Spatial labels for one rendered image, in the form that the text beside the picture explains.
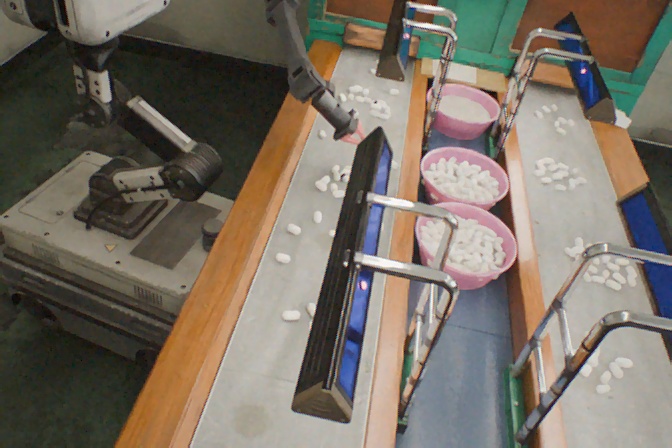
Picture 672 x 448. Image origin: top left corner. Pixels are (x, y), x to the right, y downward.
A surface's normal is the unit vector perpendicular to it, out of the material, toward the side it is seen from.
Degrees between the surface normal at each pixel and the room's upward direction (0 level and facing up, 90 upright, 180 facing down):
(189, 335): 0
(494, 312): 0
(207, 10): 90
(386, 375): 0
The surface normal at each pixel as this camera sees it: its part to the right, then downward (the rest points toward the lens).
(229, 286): 0.13, -0.76
